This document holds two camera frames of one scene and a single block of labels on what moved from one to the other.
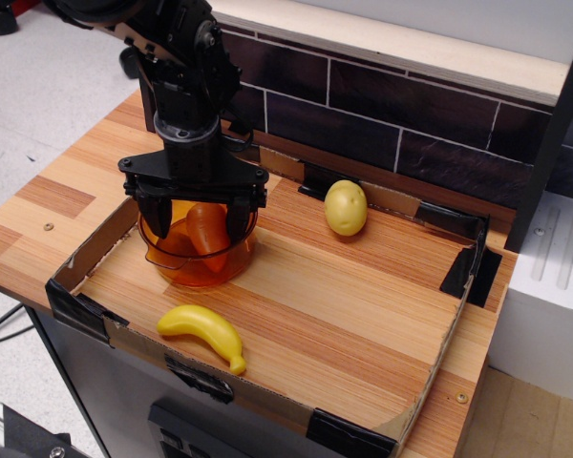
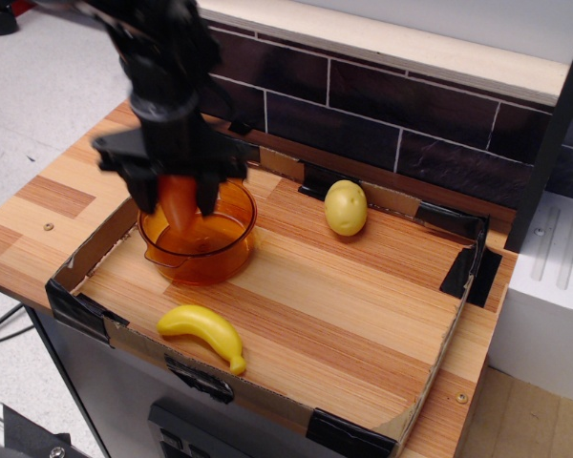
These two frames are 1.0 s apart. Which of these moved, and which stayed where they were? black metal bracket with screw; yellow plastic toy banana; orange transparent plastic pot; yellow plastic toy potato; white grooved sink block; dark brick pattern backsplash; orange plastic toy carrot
Moved: orange plastic toy carrot
Stayed: black metal bracket with screw; white grooved sink block; yellow plastic toy potato; orange transparent plastic pot; dark brick pattern backsplash; yellow plastic toy banana
